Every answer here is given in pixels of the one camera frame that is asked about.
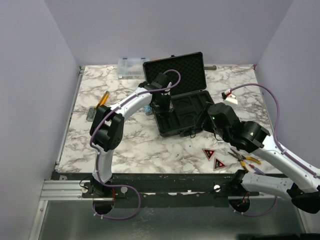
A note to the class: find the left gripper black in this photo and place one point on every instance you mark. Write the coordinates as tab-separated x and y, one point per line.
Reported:
165	109

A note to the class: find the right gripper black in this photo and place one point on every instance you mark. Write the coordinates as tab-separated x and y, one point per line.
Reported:
201	116

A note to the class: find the light blue poker chip stack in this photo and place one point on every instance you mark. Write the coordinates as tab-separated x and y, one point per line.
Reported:
148	110

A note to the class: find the black poker set case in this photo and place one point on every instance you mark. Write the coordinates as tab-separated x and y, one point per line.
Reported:
187	98

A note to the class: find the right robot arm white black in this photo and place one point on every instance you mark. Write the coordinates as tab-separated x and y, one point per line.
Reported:
301	183

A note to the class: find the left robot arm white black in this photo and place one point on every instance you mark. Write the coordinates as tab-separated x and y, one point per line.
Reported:
107	128

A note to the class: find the upper triangular red black card box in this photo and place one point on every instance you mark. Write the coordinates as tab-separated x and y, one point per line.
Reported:
209	153

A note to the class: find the triangular red black card box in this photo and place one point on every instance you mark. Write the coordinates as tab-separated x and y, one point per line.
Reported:
209	153
218	164

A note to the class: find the lower triangular red black card box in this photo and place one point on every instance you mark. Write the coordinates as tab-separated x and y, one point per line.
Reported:
218	164

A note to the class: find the clear plastic organizer box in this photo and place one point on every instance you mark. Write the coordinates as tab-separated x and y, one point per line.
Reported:
128	68

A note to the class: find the dark metal cylinder rod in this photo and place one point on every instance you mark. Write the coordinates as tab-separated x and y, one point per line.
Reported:
210	67

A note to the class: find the green blue poker chip stack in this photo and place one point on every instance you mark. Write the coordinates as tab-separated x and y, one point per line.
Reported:
91	114

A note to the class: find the small red blue screwdriver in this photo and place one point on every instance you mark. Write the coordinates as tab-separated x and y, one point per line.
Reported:
256	170

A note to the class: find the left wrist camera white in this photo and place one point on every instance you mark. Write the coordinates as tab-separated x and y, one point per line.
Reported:
167	91

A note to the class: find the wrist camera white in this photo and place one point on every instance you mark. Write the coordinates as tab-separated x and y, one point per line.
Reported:
229	99
167	91

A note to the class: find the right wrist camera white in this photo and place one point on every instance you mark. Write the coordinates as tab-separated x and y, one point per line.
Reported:
229	99

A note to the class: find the yellow handled pliers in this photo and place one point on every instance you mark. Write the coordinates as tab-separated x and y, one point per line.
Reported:
241	158

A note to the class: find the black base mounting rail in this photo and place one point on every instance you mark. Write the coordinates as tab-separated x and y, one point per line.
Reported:
163	190

